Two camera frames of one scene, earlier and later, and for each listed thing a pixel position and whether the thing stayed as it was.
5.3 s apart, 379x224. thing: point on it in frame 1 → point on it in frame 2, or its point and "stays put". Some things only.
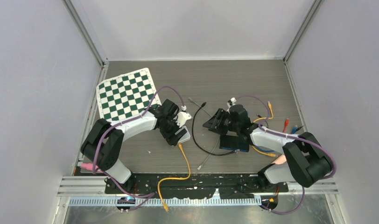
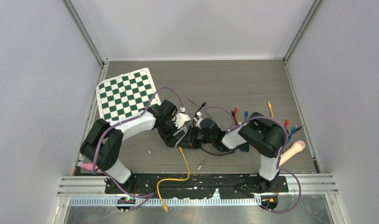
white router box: [185, 136] stays put
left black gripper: [171, 138] stays put
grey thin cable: [202, 163] stays put
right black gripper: [212, 124] → [189, 140]
